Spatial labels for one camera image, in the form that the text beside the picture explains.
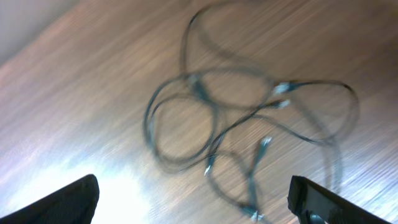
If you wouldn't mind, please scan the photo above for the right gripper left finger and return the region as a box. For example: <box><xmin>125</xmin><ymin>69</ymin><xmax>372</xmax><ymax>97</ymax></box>
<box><xmin>1</xmin><ymin>174</ymin><xmax>100</xmax><ymax>224</ymax></box>

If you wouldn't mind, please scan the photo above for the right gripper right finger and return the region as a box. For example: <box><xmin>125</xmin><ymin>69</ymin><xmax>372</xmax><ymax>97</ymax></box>
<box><xmin>287</xmin><ymin>175</ymin><xmax>389</xmax><ymax>224</ymax></box>

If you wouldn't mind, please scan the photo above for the black micro USB cable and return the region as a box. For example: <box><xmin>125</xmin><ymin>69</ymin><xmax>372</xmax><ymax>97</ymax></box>
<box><xmin>206</xmin><ymin>136</ymin><xmax>343</xmax><ymax>222</ymax></box>

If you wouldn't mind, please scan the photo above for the thin black cable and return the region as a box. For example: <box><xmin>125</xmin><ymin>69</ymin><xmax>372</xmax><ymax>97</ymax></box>
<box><xmin>203</xmin><ymin>79</ymin><xmax>360</xmax><ymax>177</ymax></box>

